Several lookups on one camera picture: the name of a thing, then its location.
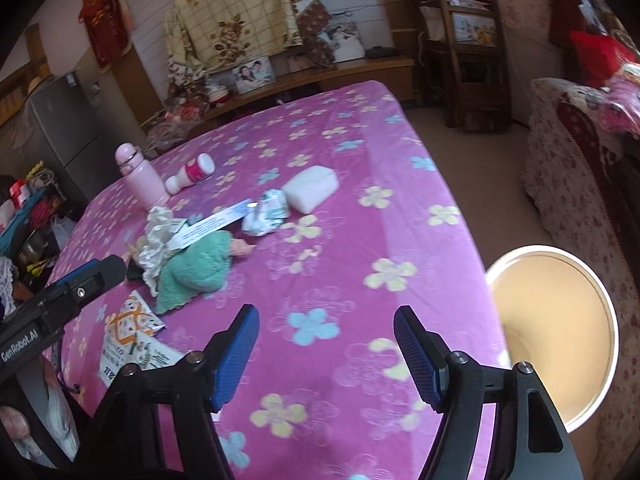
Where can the red pillow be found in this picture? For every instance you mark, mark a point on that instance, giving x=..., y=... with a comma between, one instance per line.
x=600, y=57

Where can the white orange snack packet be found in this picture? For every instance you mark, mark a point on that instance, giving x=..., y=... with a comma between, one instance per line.
x=132, y=337

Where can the yellow floral cloth cover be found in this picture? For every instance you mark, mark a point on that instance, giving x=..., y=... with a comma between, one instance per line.
x=235, y=15

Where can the round cream trash bin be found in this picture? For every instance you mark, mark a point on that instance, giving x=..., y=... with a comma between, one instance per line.
x=550, y=330

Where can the wooden low cabinet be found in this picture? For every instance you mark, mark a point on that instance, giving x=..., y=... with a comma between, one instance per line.
x=350, y=77

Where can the white tissue pack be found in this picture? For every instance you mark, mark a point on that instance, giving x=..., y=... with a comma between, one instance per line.
x=310, y=189

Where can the long white paper box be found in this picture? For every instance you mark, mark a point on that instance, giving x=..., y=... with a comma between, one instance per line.
x=212, y=224

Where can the dark wooden chair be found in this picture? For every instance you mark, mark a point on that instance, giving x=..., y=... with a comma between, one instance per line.
x=472, y=60

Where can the green knitted cloth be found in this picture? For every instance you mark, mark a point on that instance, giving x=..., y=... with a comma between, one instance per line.
x=197, y=270

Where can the framed couple photo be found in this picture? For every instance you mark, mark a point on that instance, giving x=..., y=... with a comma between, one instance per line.
x=253, y=76

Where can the small white pink-label bottle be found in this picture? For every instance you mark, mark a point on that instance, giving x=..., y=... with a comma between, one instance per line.
x=192, y=172

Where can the white green milk carton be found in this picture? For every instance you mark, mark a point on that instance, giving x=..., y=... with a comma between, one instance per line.
x=264, y=212

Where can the red hanging decoration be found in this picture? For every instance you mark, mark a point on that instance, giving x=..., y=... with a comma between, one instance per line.
x=102, y=20

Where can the grey refrigerator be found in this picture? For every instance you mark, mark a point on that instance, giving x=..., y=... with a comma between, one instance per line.
x=65, y=130

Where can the white lace cloth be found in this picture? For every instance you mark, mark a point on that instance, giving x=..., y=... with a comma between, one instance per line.
x=157, y=240

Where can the floral covered sofa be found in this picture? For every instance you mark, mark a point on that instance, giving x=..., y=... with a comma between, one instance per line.
x=575, y=170

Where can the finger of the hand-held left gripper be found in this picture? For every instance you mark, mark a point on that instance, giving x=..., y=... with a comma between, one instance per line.
x=87, y=280

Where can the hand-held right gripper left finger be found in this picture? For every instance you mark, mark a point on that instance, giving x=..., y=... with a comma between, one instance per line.
x=234, y=360

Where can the pink floral blanket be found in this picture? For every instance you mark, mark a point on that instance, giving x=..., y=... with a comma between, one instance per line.
x=350, y=240

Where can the white plastic bag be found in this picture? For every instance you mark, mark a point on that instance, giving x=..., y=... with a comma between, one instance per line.
x=62, y=230

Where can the pink water bottle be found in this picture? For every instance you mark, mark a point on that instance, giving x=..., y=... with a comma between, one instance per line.
x=137, y=175

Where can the small black box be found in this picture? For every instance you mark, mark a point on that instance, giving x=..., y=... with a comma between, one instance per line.
x=381, y=52

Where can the large wedding photo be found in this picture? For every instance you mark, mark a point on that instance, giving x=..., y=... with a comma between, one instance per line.
x=342, y=42

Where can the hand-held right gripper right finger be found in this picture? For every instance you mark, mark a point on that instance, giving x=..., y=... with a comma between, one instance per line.
x=417, y=357

